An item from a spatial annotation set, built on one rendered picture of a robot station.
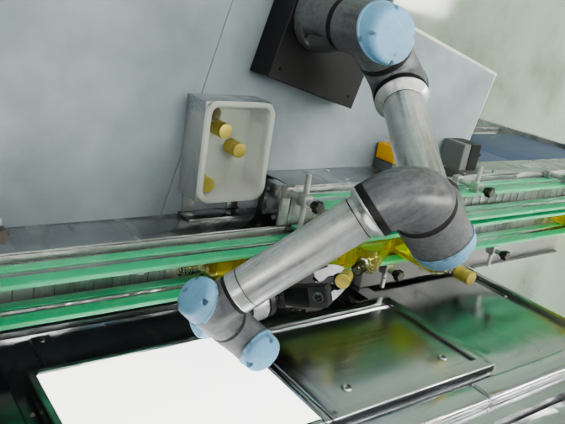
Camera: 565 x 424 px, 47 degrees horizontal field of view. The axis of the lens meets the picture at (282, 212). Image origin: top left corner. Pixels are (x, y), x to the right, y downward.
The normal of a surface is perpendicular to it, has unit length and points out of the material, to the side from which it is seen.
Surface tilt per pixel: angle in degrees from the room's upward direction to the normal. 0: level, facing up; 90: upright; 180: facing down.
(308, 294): 60
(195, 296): 88
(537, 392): 90
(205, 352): 90
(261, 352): 3
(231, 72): 0
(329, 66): 3
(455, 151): 90
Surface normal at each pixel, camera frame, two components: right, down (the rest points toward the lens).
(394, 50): 0.53, 0.29
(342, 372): 0.15, -0.94
